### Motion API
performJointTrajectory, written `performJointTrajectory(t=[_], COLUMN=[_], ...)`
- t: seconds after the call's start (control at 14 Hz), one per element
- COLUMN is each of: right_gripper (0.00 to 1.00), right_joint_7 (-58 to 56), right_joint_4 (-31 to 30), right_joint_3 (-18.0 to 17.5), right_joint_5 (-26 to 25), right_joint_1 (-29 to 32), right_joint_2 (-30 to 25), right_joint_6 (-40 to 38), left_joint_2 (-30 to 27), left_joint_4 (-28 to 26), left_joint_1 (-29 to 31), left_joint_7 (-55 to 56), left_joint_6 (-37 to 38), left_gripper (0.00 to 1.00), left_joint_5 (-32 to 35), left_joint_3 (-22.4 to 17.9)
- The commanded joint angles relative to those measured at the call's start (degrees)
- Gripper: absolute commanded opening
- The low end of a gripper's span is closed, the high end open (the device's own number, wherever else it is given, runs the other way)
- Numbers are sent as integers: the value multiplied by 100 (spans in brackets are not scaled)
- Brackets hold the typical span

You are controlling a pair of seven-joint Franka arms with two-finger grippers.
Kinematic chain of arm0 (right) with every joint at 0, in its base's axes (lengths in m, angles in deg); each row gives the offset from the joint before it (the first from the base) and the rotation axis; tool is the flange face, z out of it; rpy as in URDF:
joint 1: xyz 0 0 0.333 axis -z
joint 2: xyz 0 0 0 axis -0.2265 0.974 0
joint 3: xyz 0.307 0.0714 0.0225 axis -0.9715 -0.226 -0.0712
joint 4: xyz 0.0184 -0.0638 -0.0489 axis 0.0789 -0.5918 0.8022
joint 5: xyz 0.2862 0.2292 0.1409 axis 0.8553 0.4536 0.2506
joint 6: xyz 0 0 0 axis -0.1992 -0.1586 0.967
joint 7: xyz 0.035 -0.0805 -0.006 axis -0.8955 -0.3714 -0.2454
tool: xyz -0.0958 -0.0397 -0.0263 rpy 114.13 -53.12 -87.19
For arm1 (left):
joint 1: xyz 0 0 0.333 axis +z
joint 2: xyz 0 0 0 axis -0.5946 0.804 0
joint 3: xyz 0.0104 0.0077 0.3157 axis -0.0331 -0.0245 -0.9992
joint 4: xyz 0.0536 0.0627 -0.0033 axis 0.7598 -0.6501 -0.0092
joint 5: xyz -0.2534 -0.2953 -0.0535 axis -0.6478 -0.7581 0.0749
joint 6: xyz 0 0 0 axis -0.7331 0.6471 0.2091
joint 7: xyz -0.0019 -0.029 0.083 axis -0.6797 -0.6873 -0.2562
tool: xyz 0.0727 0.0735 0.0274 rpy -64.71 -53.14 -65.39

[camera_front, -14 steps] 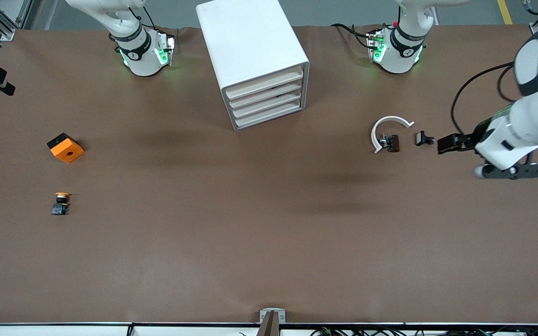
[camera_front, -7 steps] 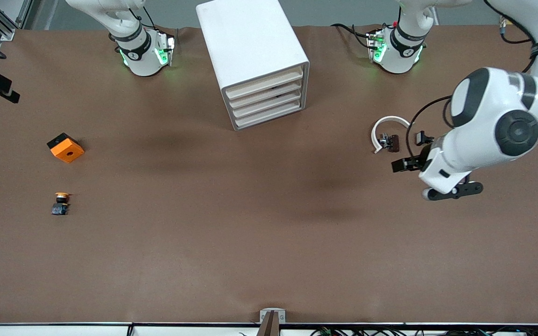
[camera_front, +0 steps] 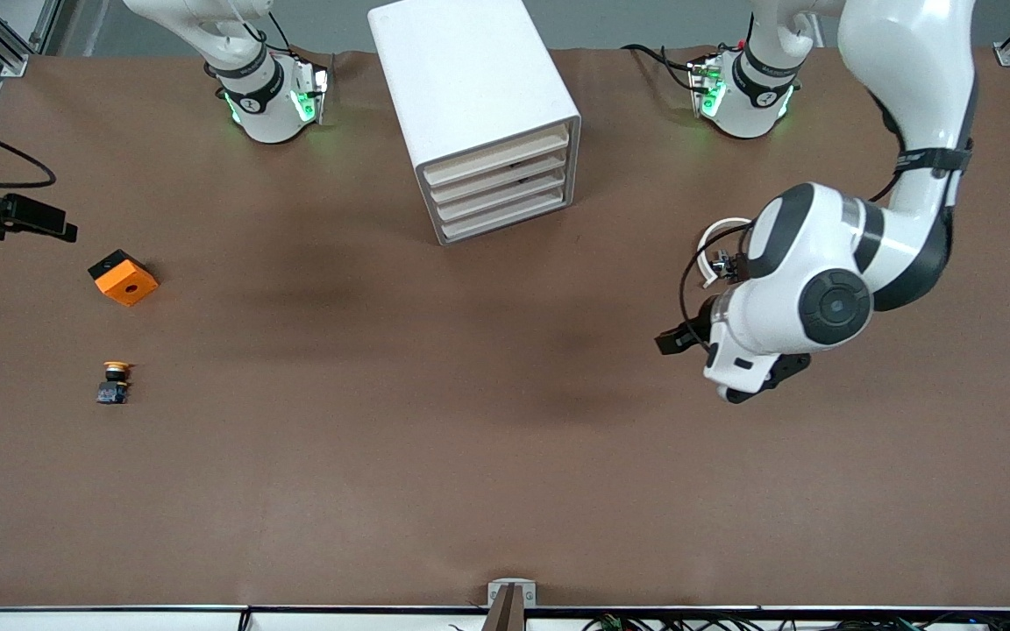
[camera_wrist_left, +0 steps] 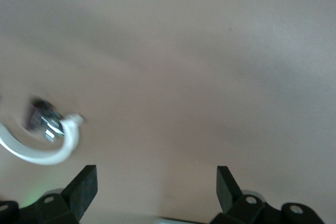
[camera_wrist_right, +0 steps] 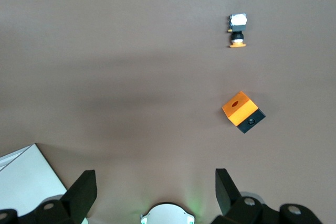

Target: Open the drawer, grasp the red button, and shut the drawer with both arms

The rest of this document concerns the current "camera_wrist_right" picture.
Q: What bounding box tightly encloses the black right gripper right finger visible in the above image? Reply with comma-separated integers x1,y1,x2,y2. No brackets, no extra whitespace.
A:
212,168,324,224

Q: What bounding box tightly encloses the orange cap push button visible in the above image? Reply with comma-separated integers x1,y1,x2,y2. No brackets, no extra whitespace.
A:
227,13,248,49

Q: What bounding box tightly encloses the white drawer cabinet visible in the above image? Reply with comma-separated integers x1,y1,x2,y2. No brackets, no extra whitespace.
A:
0,143,68,211

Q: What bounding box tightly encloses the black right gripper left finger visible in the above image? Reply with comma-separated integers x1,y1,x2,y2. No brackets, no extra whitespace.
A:
0,170,98,224

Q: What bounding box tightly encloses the orange and black button box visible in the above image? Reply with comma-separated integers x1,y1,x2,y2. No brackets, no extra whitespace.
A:
222,90,266,135

